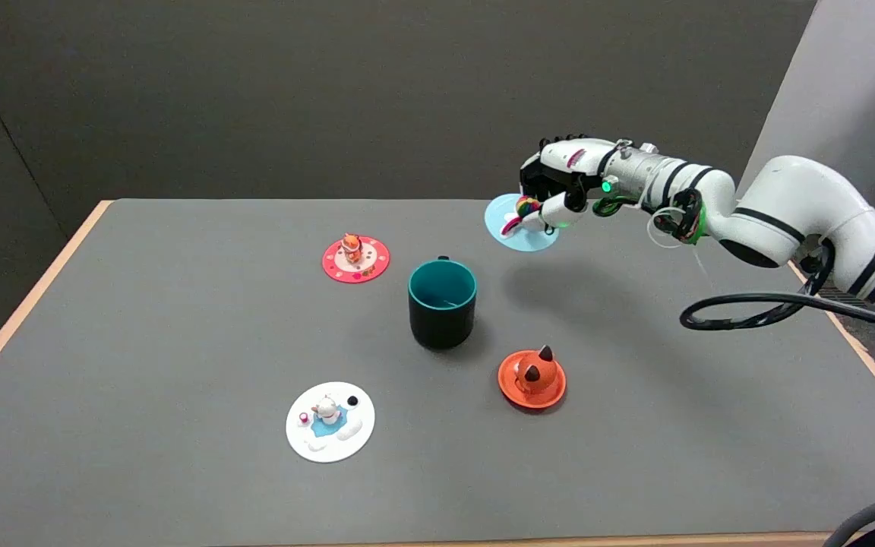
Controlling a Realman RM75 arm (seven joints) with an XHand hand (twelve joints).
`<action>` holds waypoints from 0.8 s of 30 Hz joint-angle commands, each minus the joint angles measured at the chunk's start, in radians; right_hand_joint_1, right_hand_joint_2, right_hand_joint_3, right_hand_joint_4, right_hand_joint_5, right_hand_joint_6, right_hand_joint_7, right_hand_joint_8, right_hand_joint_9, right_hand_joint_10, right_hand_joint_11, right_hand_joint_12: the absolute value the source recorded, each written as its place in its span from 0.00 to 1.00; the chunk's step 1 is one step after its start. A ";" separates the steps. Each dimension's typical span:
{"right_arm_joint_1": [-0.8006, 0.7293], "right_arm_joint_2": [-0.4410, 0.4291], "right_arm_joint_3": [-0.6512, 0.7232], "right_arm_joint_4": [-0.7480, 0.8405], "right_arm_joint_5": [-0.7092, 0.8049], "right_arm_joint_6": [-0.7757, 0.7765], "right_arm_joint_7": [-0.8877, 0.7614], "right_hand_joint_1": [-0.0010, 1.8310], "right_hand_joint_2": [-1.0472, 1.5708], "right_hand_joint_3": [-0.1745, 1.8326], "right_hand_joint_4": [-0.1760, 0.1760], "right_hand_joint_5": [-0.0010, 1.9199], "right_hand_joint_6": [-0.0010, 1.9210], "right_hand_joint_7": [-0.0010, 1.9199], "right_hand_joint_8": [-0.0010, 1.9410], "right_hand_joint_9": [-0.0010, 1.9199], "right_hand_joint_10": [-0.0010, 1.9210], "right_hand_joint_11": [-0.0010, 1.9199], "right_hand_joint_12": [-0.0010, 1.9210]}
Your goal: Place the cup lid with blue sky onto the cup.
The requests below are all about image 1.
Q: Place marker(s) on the white polar bear cup lid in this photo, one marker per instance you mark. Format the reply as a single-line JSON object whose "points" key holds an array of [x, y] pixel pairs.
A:
{"points": [[330, 422]]}

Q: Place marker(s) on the grey partition panel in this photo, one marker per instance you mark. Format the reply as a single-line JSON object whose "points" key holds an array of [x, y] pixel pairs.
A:
{"points": [[848, 83]]}

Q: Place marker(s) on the red cat cup lid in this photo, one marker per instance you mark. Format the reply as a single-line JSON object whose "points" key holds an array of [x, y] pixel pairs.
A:
{"points": [[355, 259]]}

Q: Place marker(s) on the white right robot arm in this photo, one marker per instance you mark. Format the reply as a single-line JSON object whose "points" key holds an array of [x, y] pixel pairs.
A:
{"points": [[779, 213]]}

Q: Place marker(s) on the orange fox cup lid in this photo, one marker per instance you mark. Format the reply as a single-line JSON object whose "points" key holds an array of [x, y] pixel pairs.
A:
{"points": [[532, 377]]}

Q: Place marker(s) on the light blue rainbow cup lid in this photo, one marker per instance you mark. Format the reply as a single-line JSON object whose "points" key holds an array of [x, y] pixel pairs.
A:
{"points": [[513, 224]]}

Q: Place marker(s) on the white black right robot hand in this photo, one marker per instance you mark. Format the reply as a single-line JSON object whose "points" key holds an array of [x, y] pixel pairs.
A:
{"points": [[559, 156]]}

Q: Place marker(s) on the dark teal cup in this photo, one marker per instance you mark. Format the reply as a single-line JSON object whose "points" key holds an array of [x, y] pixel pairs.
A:
{"points": [[442, 302]]}

